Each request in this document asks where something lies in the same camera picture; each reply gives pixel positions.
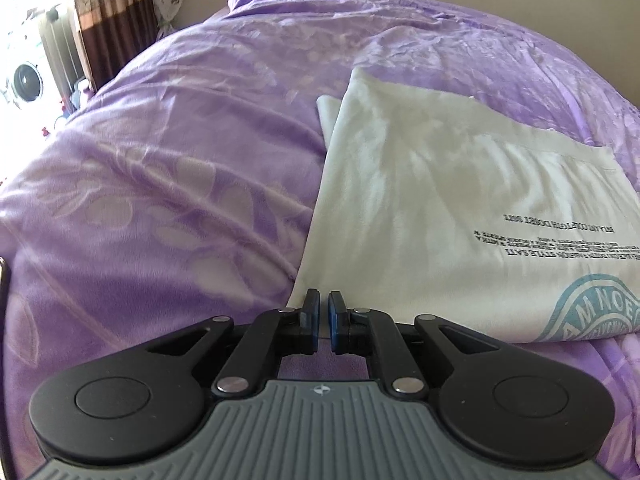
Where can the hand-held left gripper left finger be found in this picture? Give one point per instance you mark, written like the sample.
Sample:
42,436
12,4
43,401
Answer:
312,321

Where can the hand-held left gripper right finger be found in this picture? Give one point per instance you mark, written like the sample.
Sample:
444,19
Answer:
334,321

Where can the white printed sweatshirt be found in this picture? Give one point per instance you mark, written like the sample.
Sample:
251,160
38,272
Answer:
425,200

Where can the purple floral blanket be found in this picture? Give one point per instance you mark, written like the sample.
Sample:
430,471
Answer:
175,185

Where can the brown patterned curtain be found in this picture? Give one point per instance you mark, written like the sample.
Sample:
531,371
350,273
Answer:
110,15

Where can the white washing machine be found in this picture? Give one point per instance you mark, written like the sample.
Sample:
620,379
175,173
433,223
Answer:
60,45
25,81

